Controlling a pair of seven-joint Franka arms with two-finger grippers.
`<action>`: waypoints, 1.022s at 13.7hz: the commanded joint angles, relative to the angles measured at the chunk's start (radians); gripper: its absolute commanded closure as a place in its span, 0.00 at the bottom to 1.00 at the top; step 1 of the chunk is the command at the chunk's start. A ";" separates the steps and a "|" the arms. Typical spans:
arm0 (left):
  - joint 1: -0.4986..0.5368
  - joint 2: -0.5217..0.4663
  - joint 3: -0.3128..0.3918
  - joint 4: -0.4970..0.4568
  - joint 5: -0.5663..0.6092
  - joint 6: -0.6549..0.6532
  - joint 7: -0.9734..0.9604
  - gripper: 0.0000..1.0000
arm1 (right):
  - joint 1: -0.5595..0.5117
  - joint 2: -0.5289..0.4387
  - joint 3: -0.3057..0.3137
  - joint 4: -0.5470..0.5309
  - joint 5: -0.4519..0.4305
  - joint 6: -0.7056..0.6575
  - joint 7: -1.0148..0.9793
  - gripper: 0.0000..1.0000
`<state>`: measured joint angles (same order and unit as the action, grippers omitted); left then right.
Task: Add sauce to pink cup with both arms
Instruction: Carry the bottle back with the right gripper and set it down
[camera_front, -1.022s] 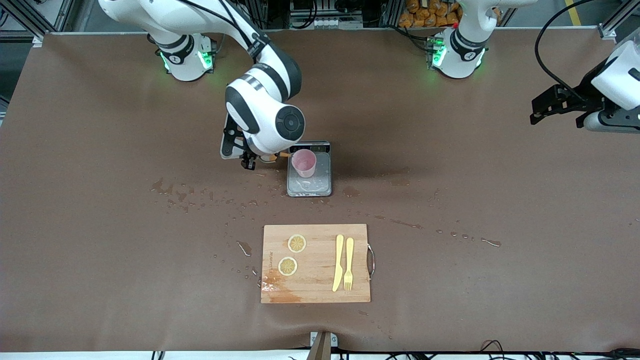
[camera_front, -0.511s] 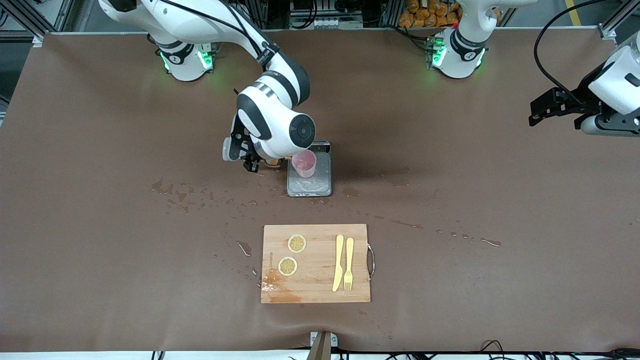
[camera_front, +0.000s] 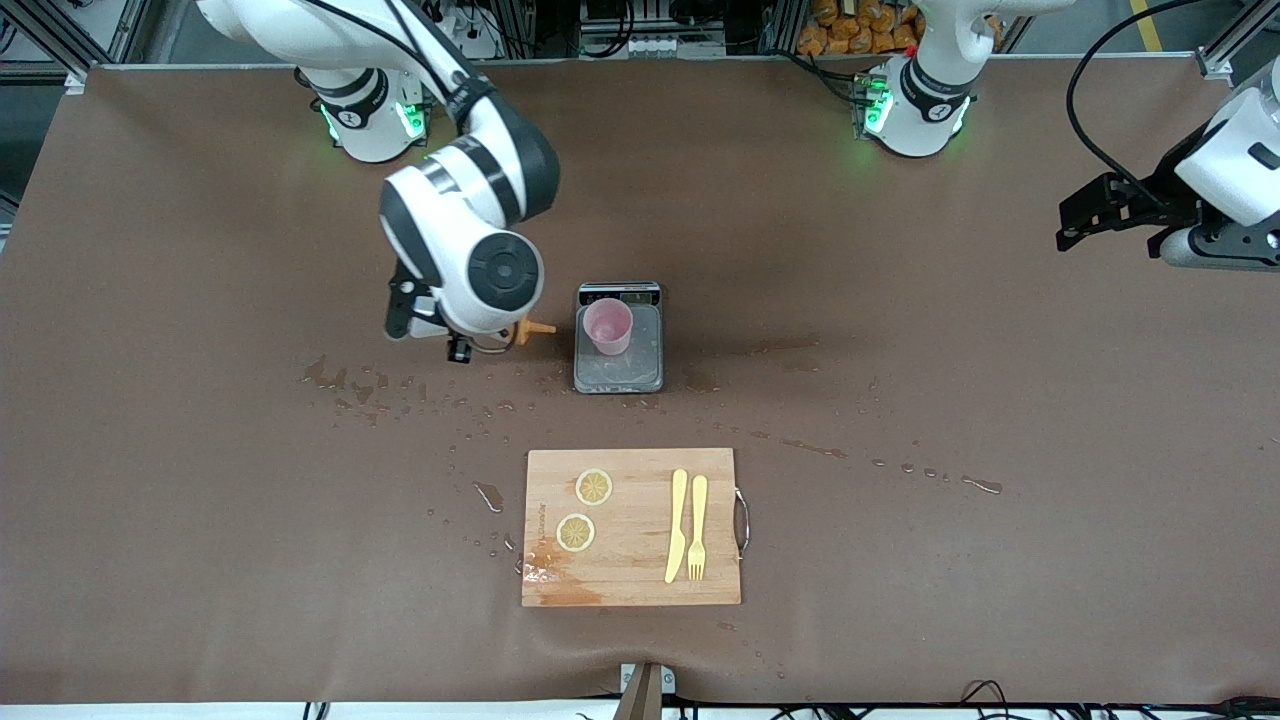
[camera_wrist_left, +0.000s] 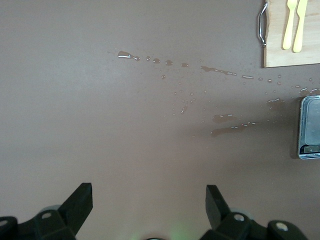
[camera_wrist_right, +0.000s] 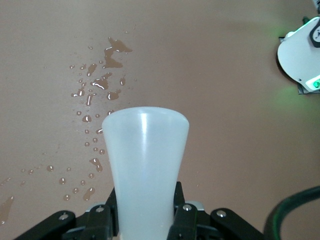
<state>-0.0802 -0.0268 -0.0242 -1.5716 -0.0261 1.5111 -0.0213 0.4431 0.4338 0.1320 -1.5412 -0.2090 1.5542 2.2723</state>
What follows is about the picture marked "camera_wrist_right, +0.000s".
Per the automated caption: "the translucent squeeze bottle orange cap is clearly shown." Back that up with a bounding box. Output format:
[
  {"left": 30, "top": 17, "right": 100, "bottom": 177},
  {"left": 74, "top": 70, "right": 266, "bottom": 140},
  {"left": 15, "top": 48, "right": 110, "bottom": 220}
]
[{"left": 102, "top": 106, "right": 190, "bottom": 240}]

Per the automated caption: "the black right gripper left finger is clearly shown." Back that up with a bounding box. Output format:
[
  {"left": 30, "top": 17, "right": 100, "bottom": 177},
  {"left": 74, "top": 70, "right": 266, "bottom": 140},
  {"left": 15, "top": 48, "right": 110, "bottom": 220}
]
[{"left": 9, "top": 186, "right": 120, "bottom": 240}]

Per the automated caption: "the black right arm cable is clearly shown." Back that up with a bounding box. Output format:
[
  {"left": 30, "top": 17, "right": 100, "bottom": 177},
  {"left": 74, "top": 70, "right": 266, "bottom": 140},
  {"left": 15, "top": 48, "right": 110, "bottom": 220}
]
[{"left": 263, "top": 184, "right": 320, "bottom": 240}]

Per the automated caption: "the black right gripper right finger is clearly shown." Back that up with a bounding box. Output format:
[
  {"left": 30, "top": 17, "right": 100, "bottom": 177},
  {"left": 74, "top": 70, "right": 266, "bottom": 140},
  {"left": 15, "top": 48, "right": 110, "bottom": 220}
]
[{"left": 167, "top": 181, "right": 266, "bottom": 240}]

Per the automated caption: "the brown table cover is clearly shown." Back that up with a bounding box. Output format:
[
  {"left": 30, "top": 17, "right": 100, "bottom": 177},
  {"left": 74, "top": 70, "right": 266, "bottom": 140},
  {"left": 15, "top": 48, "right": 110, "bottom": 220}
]
[{"left": 0, "top": 0, "right": 320, "bottom": 240}]

